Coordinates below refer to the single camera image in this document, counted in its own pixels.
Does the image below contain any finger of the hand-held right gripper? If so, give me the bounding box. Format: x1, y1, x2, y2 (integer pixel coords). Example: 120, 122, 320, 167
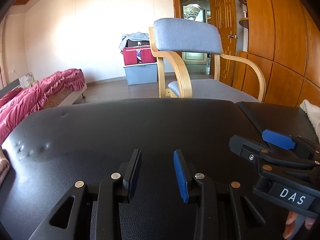
229, 135, 318, 170
262, 129, 320, 160

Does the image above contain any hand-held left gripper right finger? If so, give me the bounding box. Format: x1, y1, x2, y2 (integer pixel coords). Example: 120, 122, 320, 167
173, 149, 284, 240

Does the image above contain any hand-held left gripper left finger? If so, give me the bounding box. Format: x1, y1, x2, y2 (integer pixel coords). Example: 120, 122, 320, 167
29, 149, 142, 240

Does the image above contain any beige knit sweater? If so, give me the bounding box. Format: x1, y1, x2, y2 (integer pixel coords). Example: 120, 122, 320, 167
299, 99, 320, 140

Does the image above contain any person's right hand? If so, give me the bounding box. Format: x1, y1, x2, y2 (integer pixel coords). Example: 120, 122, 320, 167
282, 211, 316, 239

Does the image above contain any wooden wardrobe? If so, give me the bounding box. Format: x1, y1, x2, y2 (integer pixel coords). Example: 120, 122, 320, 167
232, 0, 320, 108

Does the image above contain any blue plastic storage box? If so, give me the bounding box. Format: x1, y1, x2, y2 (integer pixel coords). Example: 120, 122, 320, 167
123, 64, 158, 85

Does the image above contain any bed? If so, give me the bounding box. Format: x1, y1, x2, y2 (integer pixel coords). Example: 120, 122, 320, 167
0, 77, 87, 110

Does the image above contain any red storage bag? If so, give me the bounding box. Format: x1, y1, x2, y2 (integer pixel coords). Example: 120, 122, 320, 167
122, 45, 157, 66

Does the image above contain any grey wooden armchair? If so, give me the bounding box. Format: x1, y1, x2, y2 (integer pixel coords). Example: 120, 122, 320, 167
149, 18, 266, 103

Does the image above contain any red ruffled quilt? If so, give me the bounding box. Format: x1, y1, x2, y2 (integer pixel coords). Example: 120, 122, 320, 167
0, 68, 86, 145

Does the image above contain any pink folded sweater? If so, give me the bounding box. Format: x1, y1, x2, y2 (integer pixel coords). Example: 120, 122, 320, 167
0, 149, 10, 185

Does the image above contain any dark bag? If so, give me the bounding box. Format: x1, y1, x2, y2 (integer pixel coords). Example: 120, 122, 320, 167
126, 39, 150, 48

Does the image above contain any wooden door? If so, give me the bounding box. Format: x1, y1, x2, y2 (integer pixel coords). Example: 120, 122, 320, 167
209, 0, 237, 88

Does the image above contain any grey cloth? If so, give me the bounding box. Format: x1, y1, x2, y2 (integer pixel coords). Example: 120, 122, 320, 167
118, 32, 150, 51

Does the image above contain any wooden door frame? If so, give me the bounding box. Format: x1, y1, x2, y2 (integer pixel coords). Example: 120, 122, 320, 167
171, 0, 215, 75

